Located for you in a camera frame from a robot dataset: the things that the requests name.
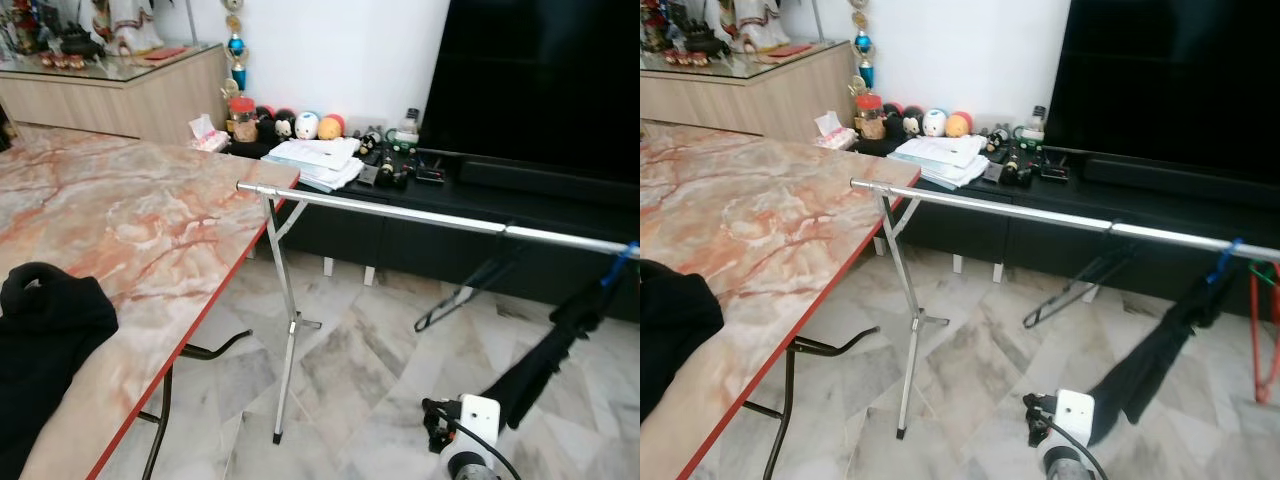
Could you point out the white round plush toy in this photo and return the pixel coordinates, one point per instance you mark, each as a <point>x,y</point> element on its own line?
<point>307,126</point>
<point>934,123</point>

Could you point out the black soundbar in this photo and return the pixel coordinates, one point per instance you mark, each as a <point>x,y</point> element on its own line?
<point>550,182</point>
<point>1180,180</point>

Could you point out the blue clothes hanger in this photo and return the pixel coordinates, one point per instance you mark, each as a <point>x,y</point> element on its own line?
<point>1225,262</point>
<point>618,265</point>

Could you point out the light wooden sideboard cabinet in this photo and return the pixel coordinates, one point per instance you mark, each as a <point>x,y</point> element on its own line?
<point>740,100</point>
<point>110,105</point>

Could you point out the pink tissue pack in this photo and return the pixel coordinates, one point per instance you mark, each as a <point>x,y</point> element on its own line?
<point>835,132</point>
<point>208,135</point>

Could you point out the white robed figurine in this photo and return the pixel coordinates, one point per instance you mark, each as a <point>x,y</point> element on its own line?
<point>128,25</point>
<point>745,22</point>

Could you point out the green plastic clothes hanger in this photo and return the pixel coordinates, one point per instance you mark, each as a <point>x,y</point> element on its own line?
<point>1268,268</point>

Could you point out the red envelope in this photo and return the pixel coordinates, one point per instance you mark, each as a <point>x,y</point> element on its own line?
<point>790,50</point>
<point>164,53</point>

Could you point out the red plastic clothes hanger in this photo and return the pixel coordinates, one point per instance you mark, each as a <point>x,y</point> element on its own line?
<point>1256,330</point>

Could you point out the dark incense burner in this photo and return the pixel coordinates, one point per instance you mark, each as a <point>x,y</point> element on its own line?
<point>697,42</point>
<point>80,45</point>

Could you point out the silver metal clothes rack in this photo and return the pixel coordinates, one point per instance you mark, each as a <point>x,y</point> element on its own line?
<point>400,213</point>
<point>1000,208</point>

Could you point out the jar with red lid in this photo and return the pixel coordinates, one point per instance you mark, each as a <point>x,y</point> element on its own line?
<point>870,120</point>
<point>242,122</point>

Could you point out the black shirt with green print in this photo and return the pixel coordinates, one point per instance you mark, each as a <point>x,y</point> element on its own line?
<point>50,340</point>
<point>540,370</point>
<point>1150,370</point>
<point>680,330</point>

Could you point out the black round plush toy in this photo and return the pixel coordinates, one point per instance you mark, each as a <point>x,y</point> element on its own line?
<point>893,122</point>
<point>265,125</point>

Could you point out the small bottle with green label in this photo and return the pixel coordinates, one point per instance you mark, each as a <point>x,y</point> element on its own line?
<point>1033,130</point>
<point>407,132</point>

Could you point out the marble-pattern folding table red edge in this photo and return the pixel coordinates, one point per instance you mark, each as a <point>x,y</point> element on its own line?
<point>130,210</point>
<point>760,210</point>

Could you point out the stack of white papers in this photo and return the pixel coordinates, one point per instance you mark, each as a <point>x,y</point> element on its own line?
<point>940,153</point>
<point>315,155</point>

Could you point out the blue and gold trophy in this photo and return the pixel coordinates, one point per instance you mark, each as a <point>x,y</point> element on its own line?
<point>236,50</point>
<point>863,48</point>

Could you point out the black flat television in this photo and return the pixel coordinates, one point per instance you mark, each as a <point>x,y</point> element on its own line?
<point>530,80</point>
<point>1160,80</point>

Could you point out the black TV console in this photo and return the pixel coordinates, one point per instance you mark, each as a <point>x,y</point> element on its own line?
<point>1020,245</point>
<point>400,250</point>

